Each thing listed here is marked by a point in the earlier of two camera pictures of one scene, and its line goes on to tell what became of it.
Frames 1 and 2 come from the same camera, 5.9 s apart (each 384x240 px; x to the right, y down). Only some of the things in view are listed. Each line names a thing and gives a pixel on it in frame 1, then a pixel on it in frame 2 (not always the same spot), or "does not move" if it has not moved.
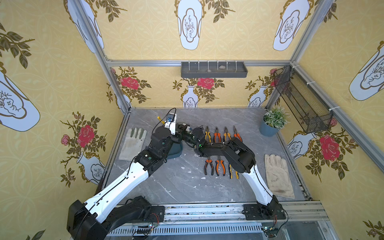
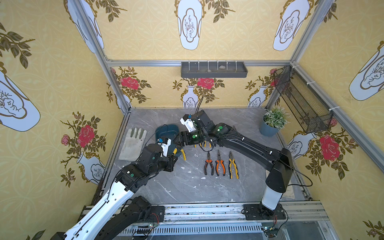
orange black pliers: (217, 165) does not move
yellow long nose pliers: (159, 119) -> (184, 156)
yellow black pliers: (231, 172) does not move
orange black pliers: (208, 161) does not move
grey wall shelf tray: (213, 69) does not move
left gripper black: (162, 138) -> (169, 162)
